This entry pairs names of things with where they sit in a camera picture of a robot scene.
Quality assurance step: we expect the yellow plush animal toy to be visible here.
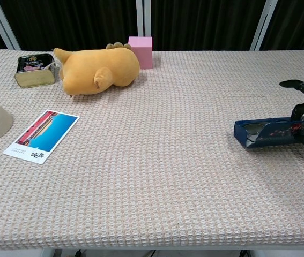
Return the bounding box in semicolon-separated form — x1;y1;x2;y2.
53;42;141;97

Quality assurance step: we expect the aluminium frame post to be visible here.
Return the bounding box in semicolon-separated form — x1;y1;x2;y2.
136;0;152;38
0;0;21;50
249;0;278;51

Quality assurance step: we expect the beige woven tablecloth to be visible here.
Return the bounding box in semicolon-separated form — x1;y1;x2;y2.
0;48;304;250

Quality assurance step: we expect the black gold luncheon meat tin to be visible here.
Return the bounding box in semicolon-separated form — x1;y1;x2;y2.
14;52;56;88

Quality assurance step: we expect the blue red photo postcard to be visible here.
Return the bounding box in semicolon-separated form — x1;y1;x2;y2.
2;109;80;165

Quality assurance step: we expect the blue rectangular box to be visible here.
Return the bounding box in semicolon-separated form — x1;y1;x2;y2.
234;116;304;152

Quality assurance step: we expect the pink foam cube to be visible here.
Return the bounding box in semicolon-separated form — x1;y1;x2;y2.
128;36;153;70

